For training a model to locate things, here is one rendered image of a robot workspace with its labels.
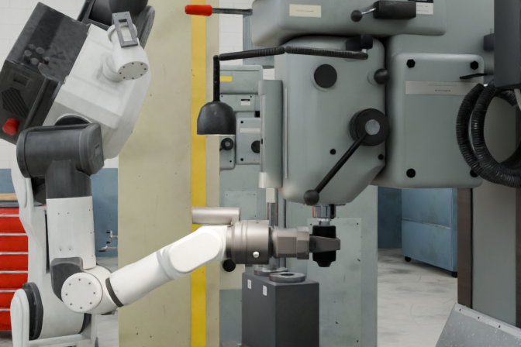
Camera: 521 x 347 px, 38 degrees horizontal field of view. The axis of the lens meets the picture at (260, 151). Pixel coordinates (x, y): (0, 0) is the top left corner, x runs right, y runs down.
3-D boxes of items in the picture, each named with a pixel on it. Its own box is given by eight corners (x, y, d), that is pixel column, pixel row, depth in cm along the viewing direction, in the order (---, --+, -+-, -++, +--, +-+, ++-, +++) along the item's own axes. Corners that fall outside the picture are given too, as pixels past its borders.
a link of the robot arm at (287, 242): (309, 222, 144) (246, 221, 144) (308, 273, 144) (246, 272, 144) (307, 217, 157) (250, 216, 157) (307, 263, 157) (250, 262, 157)
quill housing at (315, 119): (294, 206, 138) (294, 31, 138) (267, 199, 158) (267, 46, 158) (391, 204, 142) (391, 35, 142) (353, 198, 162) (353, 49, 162)
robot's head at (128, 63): (108, 86, 159) (123, 60, 153) (98, 48, 163) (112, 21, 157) (137, 87, 163) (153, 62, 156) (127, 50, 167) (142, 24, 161)
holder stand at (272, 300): (274, 363, 180) (274, 280, 180) (240, 342, 201) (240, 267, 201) (319, 358, 185) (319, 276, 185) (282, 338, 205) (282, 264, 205)
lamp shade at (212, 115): (188, 135, 137) (188, 101, 137) (216, 135, 142) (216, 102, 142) (216, 134, 132) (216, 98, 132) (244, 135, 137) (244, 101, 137)
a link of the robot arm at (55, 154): (26, 200, 148) (22, 131, 148) (40, 198, 157) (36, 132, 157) (86, 197, 148) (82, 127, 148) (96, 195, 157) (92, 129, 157)
